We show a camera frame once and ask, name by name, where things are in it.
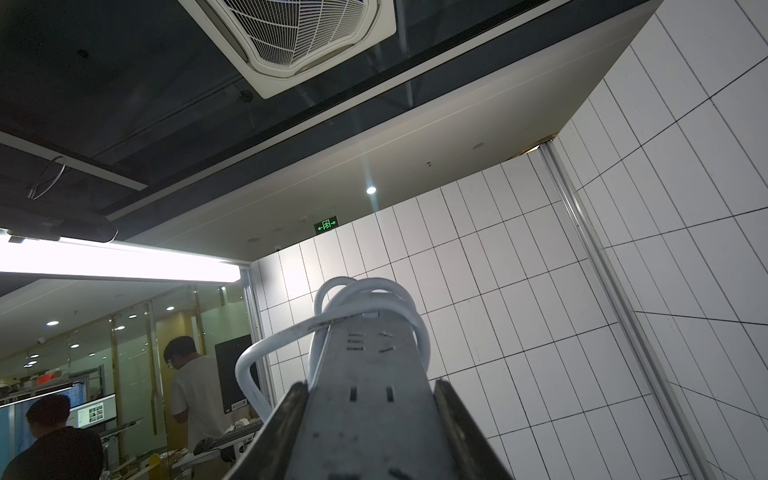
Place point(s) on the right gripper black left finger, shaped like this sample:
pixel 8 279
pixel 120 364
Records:
pixel 269 455

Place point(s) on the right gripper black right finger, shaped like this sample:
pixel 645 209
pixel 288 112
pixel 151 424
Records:
pixel 473 457

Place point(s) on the person in white shirt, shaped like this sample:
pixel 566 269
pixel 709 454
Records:
pixel 195 395

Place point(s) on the computer monitor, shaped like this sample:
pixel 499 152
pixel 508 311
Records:
pixel 93 413

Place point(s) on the person in black shirt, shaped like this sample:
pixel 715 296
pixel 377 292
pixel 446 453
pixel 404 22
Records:
pixel 60 451

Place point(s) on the green exit sign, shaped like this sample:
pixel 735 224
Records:
pixel 325 225

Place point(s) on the fluorescent light bar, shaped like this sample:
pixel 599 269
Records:
pixel 118 260

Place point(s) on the ceiling air conditioner vent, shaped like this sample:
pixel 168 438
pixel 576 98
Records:
pixel 278 45

